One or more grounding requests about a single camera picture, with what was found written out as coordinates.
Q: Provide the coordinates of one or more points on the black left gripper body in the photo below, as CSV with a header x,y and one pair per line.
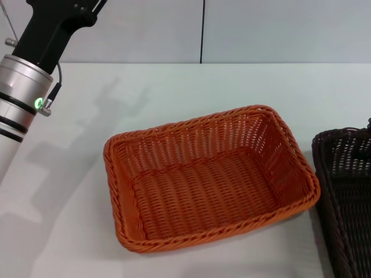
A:
x,y
49,34

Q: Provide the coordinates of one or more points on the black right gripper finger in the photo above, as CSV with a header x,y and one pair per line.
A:
x,y
369,124

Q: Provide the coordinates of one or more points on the dark brown woven basket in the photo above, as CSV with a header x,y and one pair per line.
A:
x,y
347,208

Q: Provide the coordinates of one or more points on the orange woven basket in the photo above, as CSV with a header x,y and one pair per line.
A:
x,y
203,191

